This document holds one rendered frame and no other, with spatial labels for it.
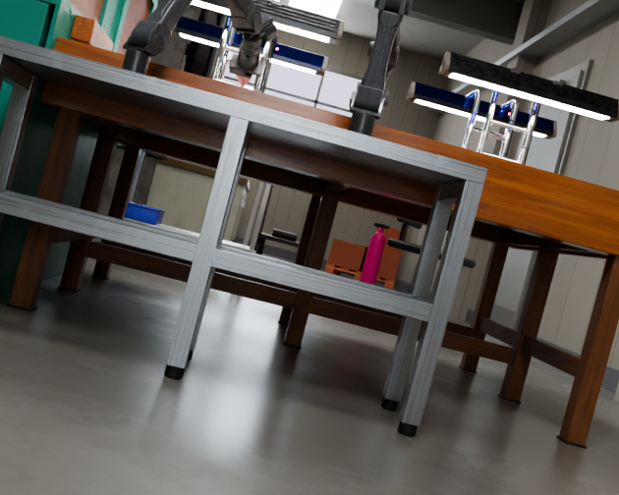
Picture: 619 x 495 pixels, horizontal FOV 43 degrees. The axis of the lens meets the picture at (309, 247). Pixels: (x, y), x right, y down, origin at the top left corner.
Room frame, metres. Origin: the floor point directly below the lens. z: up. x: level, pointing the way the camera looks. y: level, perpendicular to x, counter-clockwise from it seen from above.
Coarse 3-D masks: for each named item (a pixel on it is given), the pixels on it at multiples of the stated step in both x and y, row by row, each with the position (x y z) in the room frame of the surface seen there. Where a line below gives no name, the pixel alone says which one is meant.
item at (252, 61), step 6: (234, 54) 2.45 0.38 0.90; (240, 54) 2.39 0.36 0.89; (246, 54) 2.38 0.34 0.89; (234, 60) 2.43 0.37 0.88; (240, 60) 2.40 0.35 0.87; (246, 60) 2.39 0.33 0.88; (252, 60) 2.39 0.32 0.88; (234, 66) 2.41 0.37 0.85; (240, 66) 2.41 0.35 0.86; (246, 66) 2.40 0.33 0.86; (252, 66) 2.41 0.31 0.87; (258, 66) 2.44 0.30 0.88; (246, 72) 2.42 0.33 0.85; (252, 72) 2.41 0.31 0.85; (258, 72) 2.42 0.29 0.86
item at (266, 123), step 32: (32, 64) 1.81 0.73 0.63; (64, 64) 1.78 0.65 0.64; (96, 64) 1.79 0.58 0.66; (96, 96) 2.16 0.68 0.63; (128, 96) 1.96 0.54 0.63; (160, 96) 1.80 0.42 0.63; (192, 96) 1.80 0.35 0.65; (224, 96) 1.81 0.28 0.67; (224, 128) 2.11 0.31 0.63; (256, 128) 1.92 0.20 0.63; (288, 128) 1.82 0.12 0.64; (320, 128) 1.82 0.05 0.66; (352, 160) 2.09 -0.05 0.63; (384, 160) 1.90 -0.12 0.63; (416, 160) 1.84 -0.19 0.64; (448, 160) 1.85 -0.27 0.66
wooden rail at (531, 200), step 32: (64, 96) 2.16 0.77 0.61; (256, 96) 2.21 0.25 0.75; (160, 128) 2.19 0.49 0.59; (192, 128) 2.19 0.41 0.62; (384, 128) 2.24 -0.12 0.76; (256, 160) 2.28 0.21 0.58; (288, 160) 2.22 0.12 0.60; (320, 160) 2.22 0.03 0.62; (480, 160) 2.26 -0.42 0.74; (384, 192) 2.24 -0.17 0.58; (416, 192) 2.25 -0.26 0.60; (512, 192) 2.27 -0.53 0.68; (544, 192) 2.28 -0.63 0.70; (576, 192) 2.28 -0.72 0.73; (608, 192) 2.29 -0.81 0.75; (512, 224) 2.27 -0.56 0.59; (544, 224) 2.28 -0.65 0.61; (576, 224) 2.28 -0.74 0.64; (608, 224) 2.29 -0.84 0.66
